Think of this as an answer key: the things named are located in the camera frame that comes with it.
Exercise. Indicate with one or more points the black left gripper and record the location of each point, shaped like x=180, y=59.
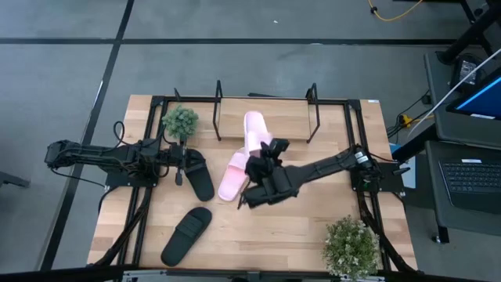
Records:
x=180, y=172

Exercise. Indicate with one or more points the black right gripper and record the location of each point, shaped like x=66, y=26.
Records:
x=260, y=168

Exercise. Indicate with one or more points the black slide sandal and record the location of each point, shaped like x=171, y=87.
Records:
x=201, y=180
x=184, y=239

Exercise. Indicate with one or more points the pink rubber slide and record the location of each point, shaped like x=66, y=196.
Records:
x=256, y=129
x=231, y=184

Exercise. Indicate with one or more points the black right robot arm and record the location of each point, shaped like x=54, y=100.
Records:
x=321, y=168

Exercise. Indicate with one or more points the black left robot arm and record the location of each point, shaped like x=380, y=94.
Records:
x=98, y=154

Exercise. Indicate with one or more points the small green potted plant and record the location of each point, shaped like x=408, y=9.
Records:
x=180, y=121

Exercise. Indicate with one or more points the silver aluminium bar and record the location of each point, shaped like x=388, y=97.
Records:
x=195, y=276

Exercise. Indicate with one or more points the bushy pale flowering plant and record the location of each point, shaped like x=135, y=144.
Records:
x=350, y=248

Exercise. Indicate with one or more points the yellow plug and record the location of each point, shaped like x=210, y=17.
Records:
x=407, y=119

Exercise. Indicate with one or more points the grey furniture foot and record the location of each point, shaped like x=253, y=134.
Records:
x=11, y=180

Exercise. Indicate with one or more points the grey laptop desk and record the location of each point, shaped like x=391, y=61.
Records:
x=442, y=219

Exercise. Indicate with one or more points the grey side desk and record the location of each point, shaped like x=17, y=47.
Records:
x=450, y=129

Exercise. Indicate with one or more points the dark laptop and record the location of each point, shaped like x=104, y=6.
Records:
x=469, y=184

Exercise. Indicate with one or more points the black power adapter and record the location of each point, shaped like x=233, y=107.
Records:
x=466, y=70

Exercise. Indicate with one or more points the monitor with blue screen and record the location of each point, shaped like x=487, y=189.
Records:
x=485, y=102

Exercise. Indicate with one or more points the black stand leg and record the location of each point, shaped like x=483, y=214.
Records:
x=469, y=37

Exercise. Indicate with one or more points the wooden shoe shelf black frame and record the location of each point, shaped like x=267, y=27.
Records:
x=289, y=117

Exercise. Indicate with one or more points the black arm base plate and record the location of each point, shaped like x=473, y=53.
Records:
x=117, y=182
x=391, y=180

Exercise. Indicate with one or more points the black metal rig frame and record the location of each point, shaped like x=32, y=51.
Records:
x=158, y=101

